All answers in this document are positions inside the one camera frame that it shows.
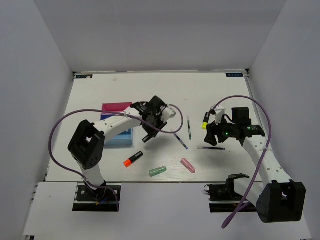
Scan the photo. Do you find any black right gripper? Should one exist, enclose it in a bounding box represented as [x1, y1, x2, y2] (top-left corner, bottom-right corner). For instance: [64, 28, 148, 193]
[204, 114, 238, 147]

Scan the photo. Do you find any yellow cap black highlighter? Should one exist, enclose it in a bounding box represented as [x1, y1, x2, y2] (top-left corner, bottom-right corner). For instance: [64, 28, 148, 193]
[201, 112, 210, 130]

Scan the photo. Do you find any orange cap black highlighter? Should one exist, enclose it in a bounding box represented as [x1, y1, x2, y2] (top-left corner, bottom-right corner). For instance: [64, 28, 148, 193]
[123, 151, 144, 168]

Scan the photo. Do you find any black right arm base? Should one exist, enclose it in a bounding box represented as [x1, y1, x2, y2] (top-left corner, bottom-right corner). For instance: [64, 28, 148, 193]
[203, 184, 242, 213]

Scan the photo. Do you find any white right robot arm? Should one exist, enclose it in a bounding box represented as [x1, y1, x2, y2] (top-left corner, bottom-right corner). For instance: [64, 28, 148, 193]
[204, 106, 306, 223]

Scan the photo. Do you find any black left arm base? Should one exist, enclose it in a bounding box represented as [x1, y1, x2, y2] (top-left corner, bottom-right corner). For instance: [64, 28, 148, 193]
[72, 184, 122, 212]

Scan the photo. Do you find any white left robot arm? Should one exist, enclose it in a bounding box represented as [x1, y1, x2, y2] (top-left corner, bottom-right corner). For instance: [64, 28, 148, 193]
[67, 96, 176, 200]

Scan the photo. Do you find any purple ink pen refill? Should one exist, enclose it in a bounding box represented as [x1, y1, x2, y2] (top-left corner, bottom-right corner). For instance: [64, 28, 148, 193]
[197, 146, 226, 151]

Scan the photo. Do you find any blue ink pen refill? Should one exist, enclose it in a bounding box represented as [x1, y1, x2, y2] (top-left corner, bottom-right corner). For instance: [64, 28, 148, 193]
[173, 133, 189, 150]

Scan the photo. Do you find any pink blue tiered organizer box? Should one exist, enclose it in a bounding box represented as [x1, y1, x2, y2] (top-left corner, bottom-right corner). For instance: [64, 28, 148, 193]
[102, 102, 134, 148]

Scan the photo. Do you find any green ink pen refill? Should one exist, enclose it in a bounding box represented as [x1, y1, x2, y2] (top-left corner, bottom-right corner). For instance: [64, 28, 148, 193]
[186, 116, 192, 140]

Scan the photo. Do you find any right corner table sticker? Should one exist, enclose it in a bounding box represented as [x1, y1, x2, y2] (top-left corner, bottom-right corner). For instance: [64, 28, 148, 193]
[225, 72, 244, 78]

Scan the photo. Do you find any corner table sticker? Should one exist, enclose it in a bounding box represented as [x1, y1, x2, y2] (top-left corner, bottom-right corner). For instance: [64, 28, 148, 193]
[75, 74, 93, 79]
[225, 72, 244, 78]

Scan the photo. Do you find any left corner table sticker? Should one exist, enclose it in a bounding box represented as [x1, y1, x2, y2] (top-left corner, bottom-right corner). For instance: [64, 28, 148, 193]
[75, 74, 93, 79]

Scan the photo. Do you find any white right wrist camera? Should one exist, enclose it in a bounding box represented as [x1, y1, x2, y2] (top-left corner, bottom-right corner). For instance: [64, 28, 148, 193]
[209, 105, 225, 125]

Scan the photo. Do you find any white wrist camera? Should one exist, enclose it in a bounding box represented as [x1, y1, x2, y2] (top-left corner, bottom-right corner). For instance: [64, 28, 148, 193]
[160, 105, 177, 123]
[209, 105, 225, 125]

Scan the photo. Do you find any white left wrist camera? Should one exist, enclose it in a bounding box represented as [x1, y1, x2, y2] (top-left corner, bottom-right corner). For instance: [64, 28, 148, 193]
[160, 105, 177, 123]

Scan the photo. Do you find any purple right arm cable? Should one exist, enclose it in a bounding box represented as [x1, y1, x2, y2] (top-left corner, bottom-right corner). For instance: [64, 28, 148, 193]
[211, 96, 273, 229]

